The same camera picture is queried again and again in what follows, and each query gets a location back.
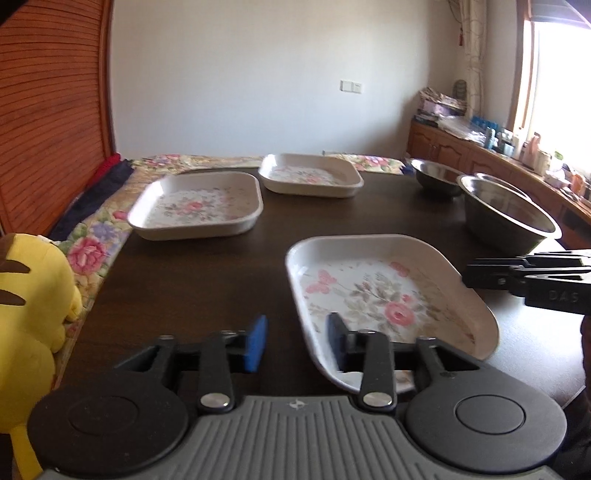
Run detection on large steel bowl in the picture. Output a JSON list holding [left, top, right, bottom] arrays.
[[457, 175, 562, 256]]

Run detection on small steel bowl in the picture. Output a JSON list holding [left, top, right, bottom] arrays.
[[475, 172, 532, 201]]

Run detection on person's right hand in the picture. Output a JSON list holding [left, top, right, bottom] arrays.
[[580, 315, 591, 375]]

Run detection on wooden side cabinet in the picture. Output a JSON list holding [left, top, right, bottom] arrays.
[[407, 121, 590, 249]]

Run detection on floral bed quilt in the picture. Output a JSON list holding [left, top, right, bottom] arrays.
[[50, 153, 408, 384]]

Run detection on stack of books and papers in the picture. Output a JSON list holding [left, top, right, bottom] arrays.
[[414, 87, 467, 128]]

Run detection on yellow plush toy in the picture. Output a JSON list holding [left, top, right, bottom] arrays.
[[1, 234, 82, 479]]

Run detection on red and navy pillows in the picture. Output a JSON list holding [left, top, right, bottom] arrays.
[[48, 153, 134, 241]]

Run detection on patterned curtain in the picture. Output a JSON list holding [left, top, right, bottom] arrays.
[[451, 0, 487, 118]]

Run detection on wooden slatted wardrobe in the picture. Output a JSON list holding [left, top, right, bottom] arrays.
[[1, 1, 115, 234]]

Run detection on window with wooden frame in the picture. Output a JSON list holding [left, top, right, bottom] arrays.
[[512, 1, 590, 176]]

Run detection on white wall switch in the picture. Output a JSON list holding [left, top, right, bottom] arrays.
[[339, 80, 363, 94]]

